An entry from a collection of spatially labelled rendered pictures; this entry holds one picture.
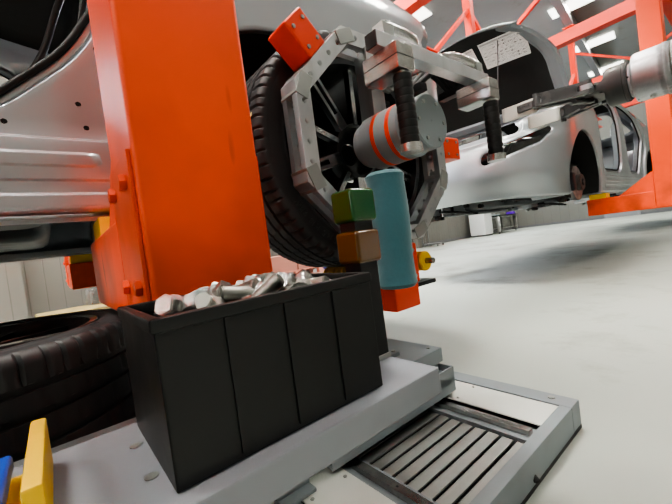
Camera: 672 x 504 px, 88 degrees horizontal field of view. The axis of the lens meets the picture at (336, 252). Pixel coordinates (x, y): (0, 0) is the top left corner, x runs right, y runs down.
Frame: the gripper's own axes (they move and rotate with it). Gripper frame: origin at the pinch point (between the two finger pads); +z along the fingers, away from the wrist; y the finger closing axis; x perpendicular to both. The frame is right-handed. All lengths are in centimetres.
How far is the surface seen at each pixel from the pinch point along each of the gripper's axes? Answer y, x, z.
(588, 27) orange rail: 571, 245, 113
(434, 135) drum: -16.5, -1.4, 12.8
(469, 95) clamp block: -2.5, 9.3, 10.6
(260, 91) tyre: -47, 13, 36
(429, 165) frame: 7.3, -2.8, 31.5
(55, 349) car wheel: -90, -34, 35
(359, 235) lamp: -61, -23, -5
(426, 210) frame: -3.0, -17.4, 27.3
